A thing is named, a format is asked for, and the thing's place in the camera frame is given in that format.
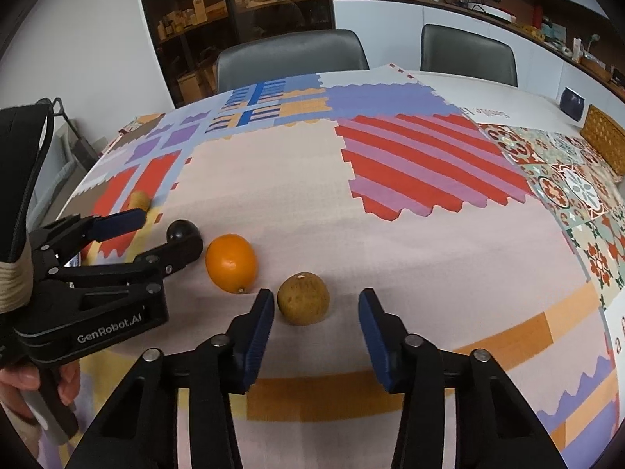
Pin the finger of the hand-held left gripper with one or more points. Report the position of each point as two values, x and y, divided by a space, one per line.
119 222
181 254

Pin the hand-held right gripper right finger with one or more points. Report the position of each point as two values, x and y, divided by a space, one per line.
376 342

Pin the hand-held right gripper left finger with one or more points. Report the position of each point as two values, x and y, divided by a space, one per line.
256 342

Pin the dark purple plum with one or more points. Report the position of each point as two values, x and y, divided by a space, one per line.
183 228

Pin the small brown kiwi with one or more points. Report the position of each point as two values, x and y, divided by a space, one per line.
138 199
302 299

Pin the person's left hand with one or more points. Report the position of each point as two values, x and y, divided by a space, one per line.
19 391

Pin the orange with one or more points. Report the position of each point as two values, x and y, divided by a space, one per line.
231 263

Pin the black upright vacuum cleaner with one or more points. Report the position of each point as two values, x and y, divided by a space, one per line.
80 149

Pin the dark glass display cabinet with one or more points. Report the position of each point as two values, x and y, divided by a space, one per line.
219 24

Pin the grey dining chair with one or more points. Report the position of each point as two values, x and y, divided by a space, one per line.
468 53
293 58

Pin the tile patterned table mat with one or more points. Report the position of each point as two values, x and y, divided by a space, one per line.
576 190

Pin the woven wicker box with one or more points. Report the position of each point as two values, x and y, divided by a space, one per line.
605 139

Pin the dark blue mug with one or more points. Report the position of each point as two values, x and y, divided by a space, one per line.
571 103

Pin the white counter cabinet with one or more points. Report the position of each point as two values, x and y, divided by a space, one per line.
390 14

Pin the white tray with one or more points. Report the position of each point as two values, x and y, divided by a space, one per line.
490 12

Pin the red bottle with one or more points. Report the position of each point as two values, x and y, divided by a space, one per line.
537 17

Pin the white desk lamp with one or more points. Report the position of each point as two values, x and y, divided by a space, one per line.
592 45

